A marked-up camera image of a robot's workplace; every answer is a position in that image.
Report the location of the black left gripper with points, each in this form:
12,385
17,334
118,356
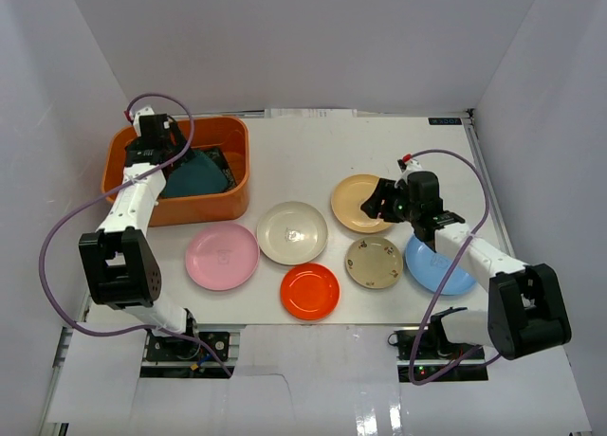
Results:
175,136

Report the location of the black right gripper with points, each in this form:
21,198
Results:
382,192

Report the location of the yellow round plate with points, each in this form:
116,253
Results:
347,198

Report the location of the dark teal square plate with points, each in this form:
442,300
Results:
186,180

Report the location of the blue round plate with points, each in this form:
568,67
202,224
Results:
429,268

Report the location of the cream round plate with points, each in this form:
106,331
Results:
292,233

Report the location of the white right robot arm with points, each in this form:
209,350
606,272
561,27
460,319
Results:
525,312

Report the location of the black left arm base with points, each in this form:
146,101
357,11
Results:
171,349

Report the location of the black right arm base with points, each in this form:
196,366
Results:
430,359

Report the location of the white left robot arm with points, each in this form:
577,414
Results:
120,267

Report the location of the orange plastic bin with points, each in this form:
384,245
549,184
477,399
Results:
227,133

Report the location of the beige floral small plate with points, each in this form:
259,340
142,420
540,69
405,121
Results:
374,262

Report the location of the small blue label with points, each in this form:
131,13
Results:
444,121

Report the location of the orange round plate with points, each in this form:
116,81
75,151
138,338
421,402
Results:
310,292

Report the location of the white paper sheet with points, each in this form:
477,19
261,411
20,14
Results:
310,113

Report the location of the pink round plate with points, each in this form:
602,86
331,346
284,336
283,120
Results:
222,257

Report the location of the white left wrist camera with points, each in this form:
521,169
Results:
134,117

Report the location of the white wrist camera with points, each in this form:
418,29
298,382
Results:
408,165
134,117

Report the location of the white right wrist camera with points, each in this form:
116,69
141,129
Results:
408,165

